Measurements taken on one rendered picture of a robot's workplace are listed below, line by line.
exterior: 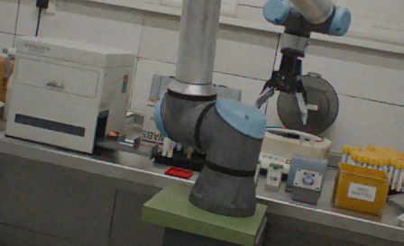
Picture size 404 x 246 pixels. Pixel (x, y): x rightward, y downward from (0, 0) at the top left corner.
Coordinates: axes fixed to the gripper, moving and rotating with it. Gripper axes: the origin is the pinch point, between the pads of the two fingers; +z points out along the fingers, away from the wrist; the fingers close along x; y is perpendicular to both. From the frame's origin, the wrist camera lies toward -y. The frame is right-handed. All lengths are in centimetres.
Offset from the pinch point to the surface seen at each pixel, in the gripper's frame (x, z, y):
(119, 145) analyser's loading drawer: -40.0, 16.3, 16.9
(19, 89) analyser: -72, 7, 23
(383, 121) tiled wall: 27, -2, -54
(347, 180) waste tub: 23.2, 10.6, 8.2
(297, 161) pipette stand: 8.2, 10.2, 2.3
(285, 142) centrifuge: 0.9, 8.5, -14.4
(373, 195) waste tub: 30.6, 12.7, 7.1
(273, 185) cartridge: 3.9, 17.5, 7.0
